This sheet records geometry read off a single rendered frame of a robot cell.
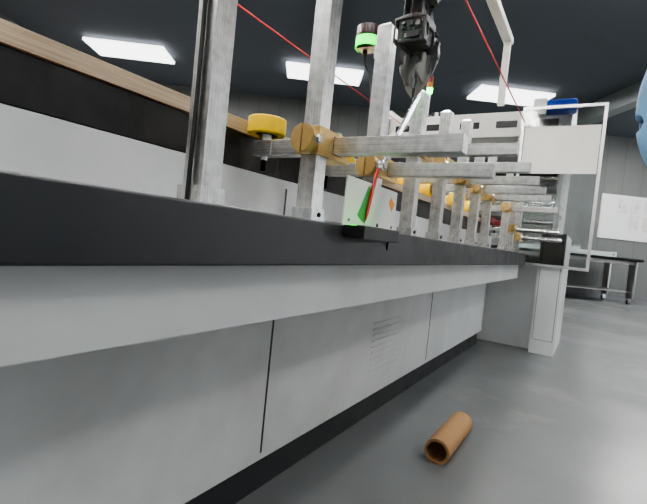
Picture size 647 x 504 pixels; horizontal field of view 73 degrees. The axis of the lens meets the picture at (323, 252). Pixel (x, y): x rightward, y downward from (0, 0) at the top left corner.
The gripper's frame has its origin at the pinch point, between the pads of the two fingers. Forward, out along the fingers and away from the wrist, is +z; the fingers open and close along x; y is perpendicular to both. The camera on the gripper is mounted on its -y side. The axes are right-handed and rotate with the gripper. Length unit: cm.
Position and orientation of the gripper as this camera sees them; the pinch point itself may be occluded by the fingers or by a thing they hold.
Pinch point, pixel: (414, 93)
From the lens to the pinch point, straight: 106.7
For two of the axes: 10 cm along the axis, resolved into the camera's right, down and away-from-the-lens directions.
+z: -1.1, 9.9, 0.3
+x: 8.5, 1.1, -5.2
